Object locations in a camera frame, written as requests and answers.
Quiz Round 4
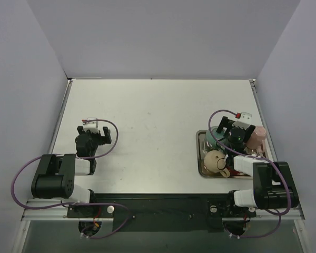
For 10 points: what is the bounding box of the pink ceramic mug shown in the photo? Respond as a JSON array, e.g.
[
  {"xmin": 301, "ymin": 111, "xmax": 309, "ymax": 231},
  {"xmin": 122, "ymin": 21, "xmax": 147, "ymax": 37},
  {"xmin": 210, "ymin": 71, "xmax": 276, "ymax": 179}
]
[{"xmin": 246, "ymin": 126, "xmax": 266, "ymax": 150}]

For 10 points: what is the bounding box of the green ceramic mug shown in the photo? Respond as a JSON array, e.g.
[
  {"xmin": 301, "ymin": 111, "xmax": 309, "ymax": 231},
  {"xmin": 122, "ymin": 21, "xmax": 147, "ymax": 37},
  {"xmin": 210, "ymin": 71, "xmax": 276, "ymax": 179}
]
[{"xmin": 205, "ymin": 126, "xmax": 228, "ymax": 150}]

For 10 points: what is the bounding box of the beige ceramic mug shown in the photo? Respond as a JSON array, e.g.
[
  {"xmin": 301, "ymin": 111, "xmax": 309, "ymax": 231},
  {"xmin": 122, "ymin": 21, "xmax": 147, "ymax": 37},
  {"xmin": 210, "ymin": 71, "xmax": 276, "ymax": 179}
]
[{"xmin": 204, "ymin": 150, "xmax": 231, "ymax": 178}]

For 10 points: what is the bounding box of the red mug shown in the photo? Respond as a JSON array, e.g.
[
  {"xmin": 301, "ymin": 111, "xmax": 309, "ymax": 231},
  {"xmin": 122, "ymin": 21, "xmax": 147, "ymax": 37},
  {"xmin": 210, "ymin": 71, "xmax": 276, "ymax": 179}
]
[{"xmin": 226, "ymin": 166, "xmax": 244, "ymax": 177}]

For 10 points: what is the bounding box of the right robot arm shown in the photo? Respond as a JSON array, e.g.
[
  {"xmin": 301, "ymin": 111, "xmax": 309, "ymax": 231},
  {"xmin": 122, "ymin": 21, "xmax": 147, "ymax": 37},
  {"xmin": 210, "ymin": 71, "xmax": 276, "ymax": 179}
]
[{"xmin": 210, "ymin": 113, "xmax": 299, "ymax": 216}]

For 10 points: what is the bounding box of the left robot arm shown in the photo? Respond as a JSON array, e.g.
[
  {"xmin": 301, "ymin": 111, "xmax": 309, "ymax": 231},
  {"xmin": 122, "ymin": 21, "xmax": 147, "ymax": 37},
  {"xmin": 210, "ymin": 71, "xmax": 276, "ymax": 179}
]
[{"xmin": 31, "ymin": 122, "xmax": 112, "ymax": 217}]

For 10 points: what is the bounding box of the metal tray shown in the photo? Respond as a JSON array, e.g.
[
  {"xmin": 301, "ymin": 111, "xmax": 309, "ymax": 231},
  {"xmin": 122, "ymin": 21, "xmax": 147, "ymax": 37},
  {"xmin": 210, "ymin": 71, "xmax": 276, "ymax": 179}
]
[{"xmin": 196, "ymin": 130, "xmax": 271, "ymax": 179}]

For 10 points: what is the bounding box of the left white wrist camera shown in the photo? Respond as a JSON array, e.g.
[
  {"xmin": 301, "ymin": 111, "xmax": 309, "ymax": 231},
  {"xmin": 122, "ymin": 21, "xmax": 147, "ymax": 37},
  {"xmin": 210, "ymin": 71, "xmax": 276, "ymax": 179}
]
[{"xmin": 82, "ymin": 118, "xmax": 99, "ymax": 133}]

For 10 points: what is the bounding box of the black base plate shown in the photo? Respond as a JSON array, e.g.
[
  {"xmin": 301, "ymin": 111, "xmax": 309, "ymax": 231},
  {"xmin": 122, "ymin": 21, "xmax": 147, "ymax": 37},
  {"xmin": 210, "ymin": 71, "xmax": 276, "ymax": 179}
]
[{"xmin": 67, "ymin": 193, "xmax": 256, "ymax": 232}]

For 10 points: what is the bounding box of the aluminium rail frame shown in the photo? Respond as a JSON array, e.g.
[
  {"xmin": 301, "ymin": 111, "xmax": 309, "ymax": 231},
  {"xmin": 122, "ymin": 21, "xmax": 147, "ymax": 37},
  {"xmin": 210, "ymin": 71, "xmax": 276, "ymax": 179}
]
[{"xmin": 21, "ymin": 78, "xmax": 305, "ymax": 253}]

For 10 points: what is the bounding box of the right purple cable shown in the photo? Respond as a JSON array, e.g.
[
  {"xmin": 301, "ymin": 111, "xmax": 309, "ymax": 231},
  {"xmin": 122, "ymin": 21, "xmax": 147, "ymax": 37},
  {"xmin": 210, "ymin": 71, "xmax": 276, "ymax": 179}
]
[{"xmin": 208, "ymin": 109, "xmax": 293, "ymax": 239}]

